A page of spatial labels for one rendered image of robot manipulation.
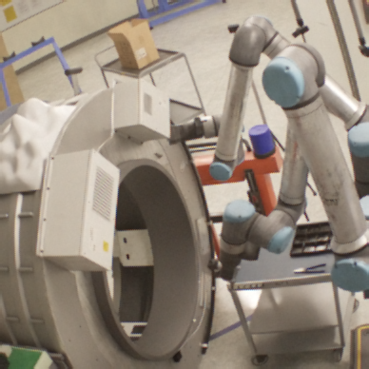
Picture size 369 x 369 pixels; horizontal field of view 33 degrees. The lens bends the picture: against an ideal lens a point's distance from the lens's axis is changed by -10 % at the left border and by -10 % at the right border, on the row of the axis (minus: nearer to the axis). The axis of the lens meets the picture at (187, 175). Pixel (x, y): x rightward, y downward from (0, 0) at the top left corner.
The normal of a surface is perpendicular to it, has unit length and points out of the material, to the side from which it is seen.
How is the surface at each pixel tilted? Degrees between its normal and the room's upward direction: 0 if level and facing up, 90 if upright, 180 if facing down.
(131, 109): 47
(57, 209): 35
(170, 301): 25
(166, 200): 97
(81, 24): 90
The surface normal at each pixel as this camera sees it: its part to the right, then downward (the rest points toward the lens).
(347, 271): -0.48, 0.62
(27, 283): -0.40, -0.01
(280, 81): -0.58, 0.43
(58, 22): 0.36, 0.35
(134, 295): -0.40, -0.40
